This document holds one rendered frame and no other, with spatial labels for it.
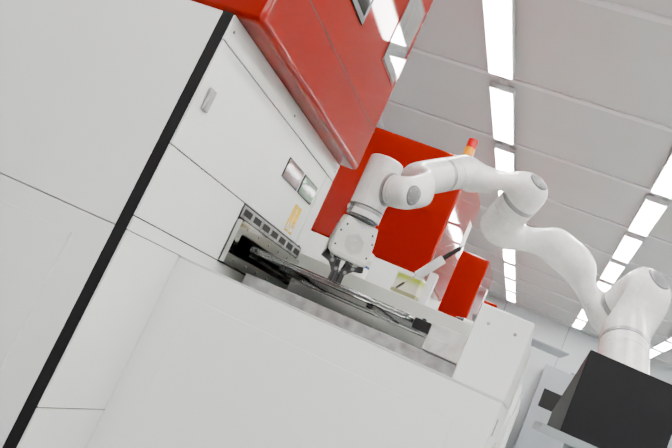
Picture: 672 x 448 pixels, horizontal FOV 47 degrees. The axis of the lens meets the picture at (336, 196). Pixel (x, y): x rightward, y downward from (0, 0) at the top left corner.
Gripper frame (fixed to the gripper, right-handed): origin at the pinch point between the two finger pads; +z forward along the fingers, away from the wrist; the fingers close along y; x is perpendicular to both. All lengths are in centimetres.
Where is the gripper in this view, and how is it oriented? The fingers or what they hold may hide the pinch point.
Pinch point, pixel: (334, 280)
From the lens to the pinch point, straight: 179.6
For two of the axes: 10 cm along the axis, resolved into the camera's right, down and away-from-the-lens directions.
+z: -4.1, 9.0, -1.7
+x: -2.7, 0.6, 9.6
